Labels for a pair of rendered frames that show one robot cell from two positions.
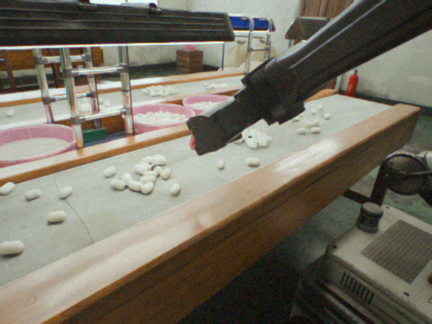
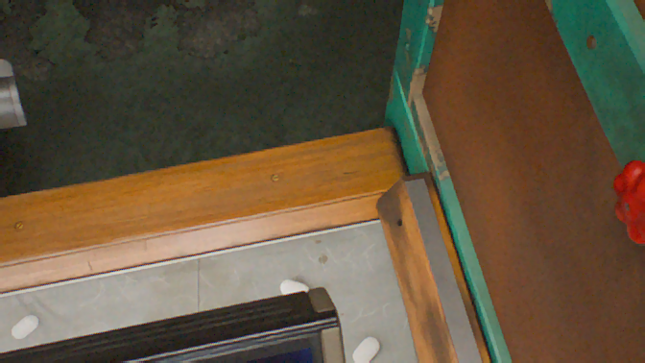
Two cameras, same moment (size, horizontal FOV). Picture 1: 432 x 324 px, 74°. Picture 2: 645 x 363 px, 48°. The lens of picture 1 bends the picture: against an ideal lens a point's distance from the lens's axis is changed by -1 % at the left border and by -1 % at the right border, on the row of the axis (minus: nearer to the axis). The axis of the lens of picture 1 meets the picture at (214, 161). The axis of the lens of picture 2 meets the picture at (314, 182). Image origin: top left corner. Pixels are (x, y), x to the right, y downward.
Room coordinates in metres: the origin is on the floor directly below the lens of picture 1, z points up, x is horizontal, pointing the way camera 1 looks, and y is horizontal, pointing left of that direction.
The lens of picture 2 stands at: (0.56, 0.48, 1.57)
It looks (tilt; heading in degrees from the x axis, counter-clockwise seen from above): 64 degrees down; 213
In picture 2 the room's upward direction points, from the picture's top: straight up
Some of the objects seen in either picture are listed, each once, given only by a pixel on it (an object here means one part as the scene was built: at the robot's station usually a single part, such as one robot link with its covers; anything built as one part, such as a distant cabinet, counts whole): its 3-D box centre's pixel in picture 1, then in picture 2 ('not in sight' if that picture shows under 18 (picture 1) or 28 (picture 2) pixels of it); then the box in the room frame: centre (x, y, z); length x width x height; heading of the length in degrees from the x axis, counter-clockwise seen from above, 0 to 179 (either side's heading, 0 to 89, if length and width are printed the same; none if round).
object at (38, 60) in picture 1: (59, 75); not in sight; (1.00, 0.54, 0.90); 0.20 x 0.19 x 0.45; 135
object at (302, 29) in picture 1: (335, 30); not in sight; (1.35, -0.48, 1.08); 0.62 x 0.08 x 0.07; 135
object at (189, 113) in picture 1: (159, 124); not in sight; (1.05, 0.22, 0.72); 0.27 x 0.27 x 0.10
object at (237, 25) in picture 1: (236, 23); not in sight; (1.74, -0.08, 1.08); 0.62 x 0.08 x 0.07; 135
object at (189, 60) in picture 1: (189, 56); not in sight; (6.73, 0.67, 0.32); 0.42 x 0.42 x 0.64; 49
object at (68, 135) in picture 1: (30, 154); not in sight; (0.74, 0.53, 0.72); 0.27 x 0.27 x 0.10
